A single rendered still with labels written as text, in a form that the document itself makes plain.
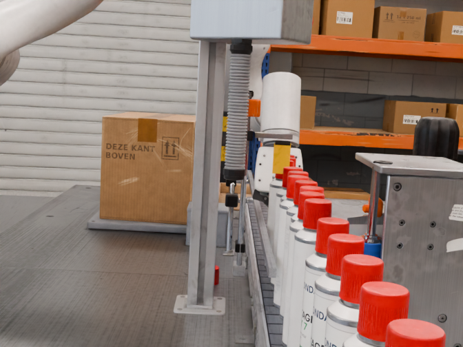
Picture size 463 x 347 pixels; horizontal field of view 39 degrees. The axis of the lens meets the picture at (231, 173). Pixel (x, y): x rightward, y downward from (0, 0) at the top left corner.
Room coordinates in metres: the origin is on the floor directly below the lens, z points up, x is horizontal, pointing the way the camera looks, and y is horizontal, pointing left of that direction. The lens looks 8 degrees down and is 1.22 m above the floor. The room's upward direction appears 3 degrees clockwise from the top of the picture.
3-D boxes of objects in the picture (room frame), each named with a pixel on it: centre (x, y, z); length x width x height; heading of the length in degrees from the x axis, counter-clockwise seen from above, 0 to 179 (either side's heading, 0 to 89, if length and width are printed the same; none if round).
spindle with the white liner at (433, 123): (1.23, -0.38, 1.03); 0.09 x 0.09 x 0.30
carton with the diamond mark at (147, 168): (1.81, 0.21, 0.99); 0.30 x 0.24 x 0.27; 175
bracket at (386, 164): (0.73, -0.20, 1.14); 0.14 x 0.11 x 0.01; 1
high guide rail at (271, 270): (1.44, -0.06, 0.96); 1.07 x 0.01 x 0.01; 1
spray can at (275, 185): (1.19, -0.10, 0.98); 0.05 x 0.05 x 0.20
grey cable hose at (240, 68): (0.98, 0.00, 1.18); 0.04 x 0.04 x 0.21
